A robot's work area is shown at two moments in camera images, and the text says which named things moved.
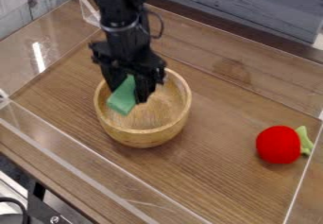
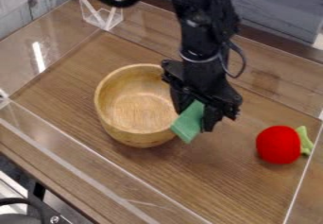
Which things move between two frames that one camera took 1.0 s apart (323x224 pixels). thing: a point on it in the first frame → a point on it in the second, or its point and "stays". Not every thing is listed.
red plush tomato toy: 280,144 stays
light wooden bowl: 157,117 stays
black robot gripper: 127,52 → 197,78
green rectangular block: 123,98 → 187,124
